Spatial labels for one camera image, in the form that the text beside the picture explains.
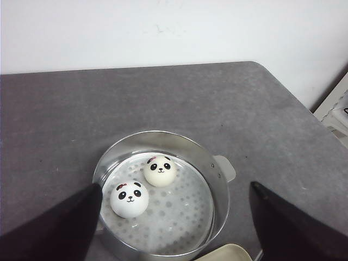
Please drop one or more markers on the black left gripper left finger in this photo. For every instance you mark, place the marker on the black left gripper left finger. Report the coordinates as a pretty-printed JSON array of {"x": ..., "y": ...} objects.
[{"x": 64, "y": 232}]

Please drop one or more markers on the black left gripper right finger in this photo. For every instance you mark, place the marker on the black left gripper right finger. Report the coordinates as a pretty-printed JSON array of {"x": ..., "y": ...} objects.
[{"x": 287, "y": 233}]

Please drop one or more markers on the cream panda bun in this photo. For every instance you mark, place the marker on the cream panda bun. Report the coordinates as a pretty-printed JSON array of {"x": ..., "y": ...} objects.
[
  {"x": 129, "y": 199},
  {"x": 160, "y": 171}
]

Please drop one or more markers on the cream rectangular plastic tray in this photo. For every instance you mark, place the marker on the cream rectangular plastic tray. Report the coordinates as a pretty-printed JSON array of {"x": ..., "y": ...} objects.
[{"x": 227, "y": 252}]

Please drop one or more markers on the stainless steel steamer pot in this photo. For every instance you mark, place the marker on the stainless steel steamer pot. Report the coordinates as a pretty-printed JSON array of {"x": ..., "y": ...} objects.
[{"x": 182, "y": 218}]

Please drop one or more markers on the white box at edge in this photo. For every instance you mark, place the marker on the white box at edge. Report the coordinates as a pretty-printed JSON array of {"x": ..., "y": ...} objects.
[{"x": 332, "y": 113}]

